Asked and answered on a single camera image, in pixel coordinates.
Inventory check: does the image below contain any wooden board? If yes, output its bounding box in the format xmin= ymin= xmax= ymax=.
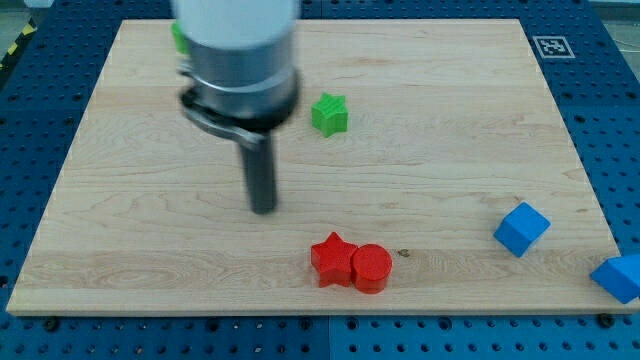
xmin=7 ymin=20 xmax=639 ymax=317

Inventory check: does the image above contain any red cylinder block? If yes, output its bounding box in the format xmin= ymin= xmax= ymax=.
xmin=351 ymin=244 xmax=393 ymax=294

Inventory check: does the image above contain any fiducial marker tag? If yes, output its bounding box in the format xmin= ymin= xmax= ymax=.
xmin=533 ymin=35 xmax=575 ymax=59

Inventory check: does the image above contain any red star block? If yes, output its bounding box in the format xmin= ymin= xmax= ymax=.
xmin=310 ymin=232 xmax=358 ymax=287

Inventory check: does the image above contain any blue block at edge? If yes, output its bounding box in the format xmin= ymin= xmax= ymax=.
xmin=590 ymin=254 xmax=639 ymax=304

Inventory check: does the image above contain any green block behind arm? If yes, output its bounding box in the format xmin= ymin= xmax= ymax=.
xmin=171 ymin=20 xmax=188 ymax=55

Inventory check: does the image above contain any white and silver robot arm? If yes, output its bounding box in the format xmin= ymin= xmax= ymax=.
xmin=172 ymin=0 xmax=301 ymax=214

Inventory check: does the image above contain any green star block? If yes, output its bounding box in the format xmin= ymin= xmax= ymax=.
xmin=311 ymin=92 xmax=349 ymax=138

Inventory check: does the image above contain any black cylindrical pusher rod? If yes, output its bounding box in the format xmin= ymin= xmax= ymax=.
xmin=240 ymin=132 xmax=277 ymax=214

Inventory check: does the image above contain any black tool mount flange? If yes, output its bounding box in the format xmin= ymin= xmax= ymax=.
xmin=179 ymin=70 xmax=301 ymax=150

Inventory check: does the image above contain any blue cube block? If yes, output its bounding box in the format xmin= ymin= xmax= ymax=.
xmin=493 ymin=202 xmax=551 ymax=257

